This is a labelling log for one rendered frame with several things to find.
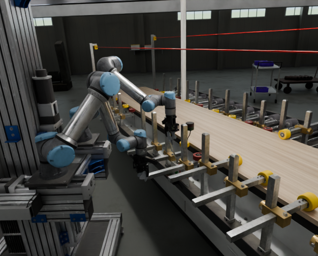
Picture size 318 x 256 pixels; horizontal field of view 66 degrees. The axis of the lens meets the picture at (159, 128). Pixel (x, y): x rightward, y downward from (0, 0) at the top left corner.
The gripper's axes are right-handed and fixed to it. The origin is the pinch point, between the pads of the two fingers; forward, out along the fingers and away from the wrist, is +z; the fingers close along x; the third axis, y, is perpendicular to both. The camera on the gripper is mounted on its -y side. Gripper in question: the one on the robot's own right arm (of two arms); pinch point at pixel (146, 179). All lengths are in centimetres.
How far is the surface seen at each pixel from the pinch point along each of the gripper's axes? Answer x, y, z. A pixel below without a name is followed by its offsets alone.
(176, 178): 26.5, -8.3, -12.6
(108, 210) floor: -88, 11, 83
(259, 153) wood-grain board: 20, -82, -7
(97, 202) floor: -109, 19, 83
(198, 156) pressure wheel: 2.1, -40.6, -7.9
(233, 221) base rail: 48, -33, 13
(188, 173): 26.5, -16.6, -12.8
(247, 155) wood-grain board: 17, -72, -7
